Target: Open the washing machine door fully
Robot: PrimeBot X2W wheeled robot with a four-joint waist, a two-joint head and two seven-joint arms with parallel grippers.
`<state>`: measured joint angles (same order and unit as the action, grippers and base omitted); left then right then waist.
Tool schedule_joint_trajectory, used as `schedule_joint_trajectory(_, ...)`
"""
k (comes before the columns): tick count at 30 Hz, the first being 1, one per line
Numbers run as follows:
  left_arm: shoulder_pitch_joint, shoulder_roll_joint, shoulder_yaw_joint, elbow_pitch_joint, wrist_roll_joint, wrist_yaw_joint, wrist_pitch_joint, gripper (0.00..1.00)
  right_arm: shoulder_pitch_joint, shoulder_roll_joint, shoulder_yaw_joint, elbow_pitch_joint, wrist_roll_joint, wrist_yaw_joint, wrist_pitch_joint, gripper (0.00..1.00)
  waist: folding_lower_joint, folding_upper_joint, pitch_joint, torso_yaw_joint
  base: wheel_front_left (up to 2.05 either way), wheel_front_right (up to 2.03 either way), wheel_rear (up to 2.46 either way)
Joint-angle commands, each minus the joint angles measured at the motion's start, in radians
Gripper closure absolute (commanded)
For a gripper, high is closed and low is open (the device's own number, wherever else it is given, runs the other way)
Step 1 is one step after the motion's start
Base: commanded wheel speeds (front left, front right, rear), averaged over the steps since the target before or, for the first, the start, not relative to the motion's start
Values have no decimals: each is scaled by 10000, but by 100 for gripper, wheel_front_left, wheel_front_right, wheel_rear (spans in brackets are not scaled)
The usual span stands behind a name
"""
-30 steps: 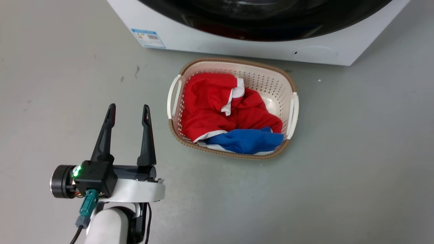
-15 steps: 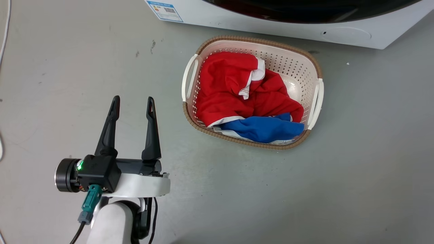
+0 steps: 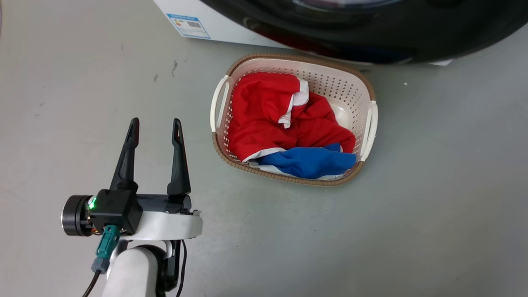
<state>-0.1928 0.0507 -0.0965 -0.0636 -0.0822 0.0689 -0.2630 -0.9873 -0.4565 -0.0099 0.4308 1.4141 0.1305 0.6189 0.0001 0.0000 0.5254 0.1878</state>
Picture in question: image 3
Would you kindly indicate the red garment with white trim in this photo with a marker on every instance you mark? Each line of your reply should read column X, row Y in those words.
column 264, row 119

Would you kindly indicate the blue garment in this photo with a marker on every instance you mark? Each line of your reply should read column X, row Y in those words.
column 309, row 163

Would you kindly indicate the blue energy label sticker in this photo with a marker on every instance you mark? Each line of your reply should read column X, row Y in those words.
column 189, row 25

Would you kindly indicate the cream perforated laundry basket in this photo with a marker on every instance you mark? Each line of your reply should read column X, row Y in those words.
column 350, row 88

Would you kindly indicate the black round washing machine door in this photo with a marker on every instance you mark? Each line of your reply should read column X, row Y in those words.
column 371, row 29

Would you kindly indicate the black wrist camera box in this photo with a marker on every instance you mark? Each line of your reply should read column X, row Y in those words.
column 115, row 210

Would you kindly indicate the white washing machine body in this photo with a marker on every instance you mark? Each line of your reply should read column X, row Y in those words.
column 222, row 20

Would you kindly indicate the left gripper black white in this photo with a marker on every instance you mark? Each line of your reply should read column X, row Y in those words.
column 169, row 225

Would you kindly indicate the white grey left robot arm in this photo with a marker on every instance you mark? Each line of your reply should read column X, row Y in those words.
column 132, row 272

